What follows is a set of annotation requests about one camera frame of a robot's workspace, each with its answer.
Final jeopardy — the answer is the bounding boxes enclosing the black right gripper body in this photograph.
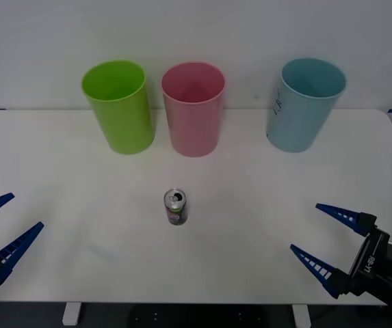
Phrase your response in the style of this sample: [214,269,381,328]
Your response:
[349,229,392,308]

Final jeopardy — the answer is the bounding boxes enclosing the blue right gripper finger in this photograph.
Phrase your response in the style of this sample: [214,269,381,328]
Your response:
[315,203,378,238]
[290,244,354,300]

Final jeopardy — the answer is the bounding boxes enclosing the black drink can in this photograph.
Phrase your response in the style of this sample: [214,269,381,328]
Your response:
[163,187,188,227]

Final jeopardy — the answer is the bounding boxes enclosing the white table leg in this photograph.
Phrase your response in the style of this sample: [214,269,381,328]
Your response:
[62,302,82,325]
[291,303,311,328]

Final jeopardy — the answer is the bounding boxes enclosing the pale blue plastic bin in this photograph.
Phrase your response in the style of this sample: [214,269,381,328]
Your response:
[265,57,348,154]

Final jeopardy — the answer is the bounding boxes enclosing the yellow-green plastic bin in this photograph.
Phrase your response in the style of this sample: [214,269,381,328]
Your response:
[80,59,156,155]

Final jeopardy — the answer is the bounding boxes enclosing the pink plastic bin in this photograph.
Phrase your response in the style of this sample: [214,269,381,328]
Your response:
[161,61,226,158]

